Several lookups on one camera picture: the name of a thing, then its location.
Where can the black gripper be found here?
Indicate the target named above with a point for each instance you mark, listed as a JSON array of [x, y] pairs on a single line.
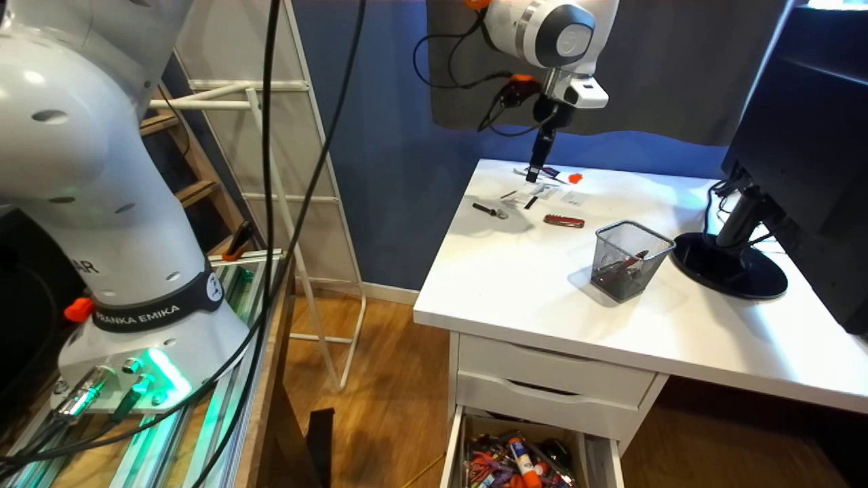
[[552, 115]]

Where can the small red object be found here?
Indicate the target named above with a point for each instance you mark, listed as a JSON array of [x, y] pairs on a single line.
[[561, 221]]

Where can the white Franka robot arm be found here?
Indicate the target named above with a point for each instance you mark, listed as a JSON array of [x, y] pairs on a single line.
[[91, 179]]

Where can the gray mesh basket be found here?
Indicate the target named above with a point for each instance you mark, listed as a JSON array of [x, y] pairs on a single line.
[[628, 261]]

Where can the brown curtain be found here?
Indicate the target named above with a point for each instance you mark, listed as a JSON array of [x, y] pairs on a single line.
[[678, 71]]

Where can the white desk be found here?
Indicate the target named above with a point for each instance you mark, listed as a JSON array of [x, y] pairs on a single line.
[[633, 316]]

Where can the white metal rack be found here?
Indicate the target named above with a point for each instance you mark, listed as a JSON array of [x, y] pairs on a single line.
[[313, 117]]

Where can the black computer monitor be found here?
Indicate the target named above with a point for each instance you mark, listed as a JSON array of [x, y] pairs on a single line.
[[796, 163]]

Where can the white drawer with clutter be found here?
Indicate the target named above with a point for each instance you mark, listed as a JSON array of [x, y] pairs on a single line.
[[525, 457]]

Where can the wooden ladder shelf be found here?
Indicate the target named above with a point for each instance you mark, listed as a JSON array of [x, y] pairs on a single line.
[[195, 176]]

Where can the black flat panel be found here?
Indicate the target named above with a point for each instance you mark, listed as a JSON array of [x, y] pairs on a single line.
[[316, 448]]

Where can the red emergency stop button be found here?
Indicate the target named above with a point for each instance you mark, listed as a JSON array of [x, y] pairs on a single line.
[[80, 309]]

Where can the black camera with orange mount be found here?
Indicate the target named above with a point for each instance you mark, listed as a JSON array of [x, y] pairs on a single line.
[[522, 88]]

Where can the aluminium profile base frame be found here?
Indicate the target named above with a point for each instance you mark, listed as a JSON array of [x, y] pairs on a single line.
[[135, 434]]

